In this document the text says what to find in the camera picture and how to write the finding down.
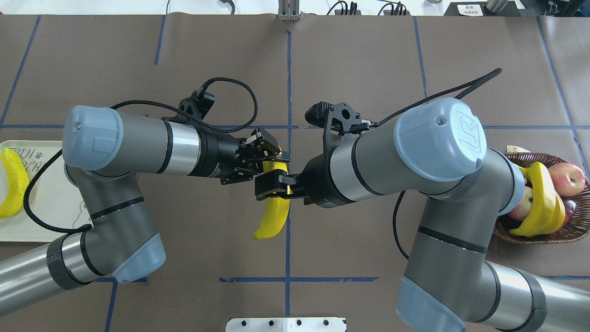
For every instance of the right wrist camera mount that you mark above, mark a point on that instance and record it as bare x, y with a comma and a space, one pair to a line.
340, 123

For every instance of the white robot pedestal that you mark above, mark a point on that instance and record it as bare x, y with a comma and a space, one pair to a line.
287, 324

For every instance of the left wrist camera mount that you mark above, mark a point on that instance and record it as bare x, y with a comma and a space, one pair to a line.
193, 109

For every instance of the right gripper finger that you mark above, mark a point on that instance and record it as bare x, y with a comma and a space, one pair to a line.
276, 181
284, 195

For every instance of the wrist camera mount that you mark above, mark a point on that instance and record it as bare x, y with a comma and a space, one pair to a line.
340, 123
193, 109

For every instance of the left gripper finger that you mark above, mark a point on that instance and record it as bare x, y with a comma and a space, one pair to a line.
245, 169
261, 145

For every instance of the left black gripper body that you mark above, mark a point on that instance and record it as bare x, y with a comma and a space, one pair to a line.
217, 156

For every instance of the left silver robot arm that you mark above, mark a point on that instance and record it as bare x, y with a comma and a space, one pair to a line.
104, 151

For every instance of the aluminium frame post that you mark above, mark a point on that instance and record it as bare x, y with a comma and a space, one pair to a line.
289, 10

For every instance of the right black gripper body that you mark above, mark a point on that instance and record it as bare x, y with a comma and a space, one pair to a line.
319, 180

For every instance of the basket paper tag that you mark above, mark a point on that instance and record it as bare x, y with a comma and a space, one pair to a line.
516, 149

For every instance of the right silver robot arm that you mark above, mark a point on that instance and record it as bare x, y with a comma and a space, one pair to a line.
440, 150

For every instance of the yellow banana bunch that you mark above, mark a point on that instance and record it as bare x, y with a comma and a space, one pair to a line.
547, 214

